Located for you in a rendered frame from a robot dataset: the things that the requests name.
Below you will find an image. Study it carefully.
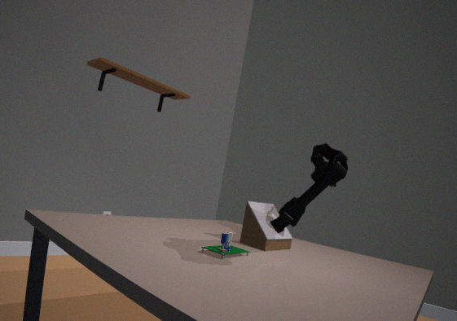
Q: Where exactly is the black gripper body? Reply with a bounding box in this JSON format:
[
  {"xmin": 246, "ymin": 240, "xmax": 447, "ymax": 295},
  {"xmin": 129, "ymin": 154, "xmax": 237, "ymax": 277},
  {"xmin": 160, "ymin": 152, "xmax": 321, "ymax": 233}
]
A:
[{"xmin": 310, "ymin": 161, "xmax": 327, "ymax": 180}]

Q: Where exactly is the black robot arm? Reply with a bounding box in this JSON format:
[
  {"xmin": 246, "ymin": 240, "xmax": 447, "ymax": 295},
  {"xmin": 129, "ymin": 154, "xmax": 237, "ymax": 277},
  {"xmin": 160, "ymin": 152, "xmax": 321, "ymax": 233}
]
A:
[{"xmin": 270, "ymin": 143, "xmax": 348, "ymax": 233}]

